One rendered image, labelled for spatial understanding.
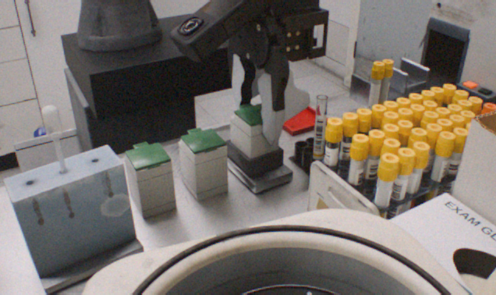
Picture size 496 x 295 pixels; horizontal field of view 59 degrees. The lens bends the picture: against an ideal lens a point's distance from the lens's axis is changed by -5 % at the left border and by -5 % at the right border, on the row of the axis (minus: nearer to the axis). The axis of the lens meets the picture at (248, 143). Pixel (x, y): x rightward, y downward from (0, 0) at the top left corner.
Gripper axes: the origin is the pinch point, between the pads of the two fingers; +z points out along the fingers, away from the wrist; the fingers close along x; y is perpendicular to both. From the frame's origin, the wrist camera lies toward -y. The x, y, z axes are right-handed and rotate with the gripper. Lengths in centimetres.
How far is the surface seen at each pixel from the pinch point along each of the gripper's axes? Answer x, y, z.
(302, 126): 4.4, 11.2, 5.4
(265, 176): -3.7, -0.7, 4.7
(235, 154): 0.3, -2.4, 3.3
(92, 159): -3.0, -19.6, -3.8
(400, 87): 0.7, 26.8, 1.4
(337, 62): 172, 178, 85
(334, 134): -12.1, 1.3, -4.5
